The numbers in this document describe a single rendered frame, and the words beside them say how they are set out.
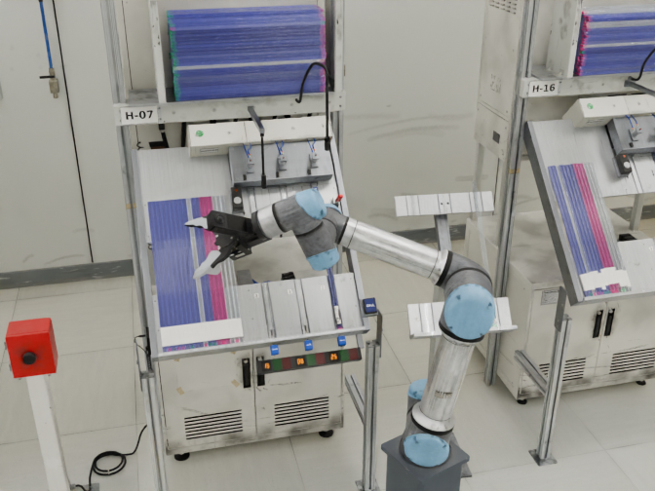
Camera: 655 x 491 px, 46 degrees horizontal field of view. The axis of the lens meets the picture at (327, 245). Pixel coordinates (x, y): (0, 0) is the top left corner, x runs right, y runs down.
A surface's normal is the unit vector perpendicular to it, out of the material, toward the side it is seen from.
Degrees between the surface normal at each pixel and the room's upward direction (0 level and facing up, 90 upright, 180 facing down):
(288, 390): 90
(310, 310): 45
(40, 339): 90
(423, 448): 97
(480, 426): 0
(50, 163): 90
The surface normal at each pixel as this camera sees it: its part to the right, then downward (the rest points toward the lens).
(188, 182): 0.17, -0.33
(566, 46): -0.97, 0.11
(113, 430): 0.00, -0.90
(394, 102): 0.24, 0.43
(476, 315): -0.11, 0.32
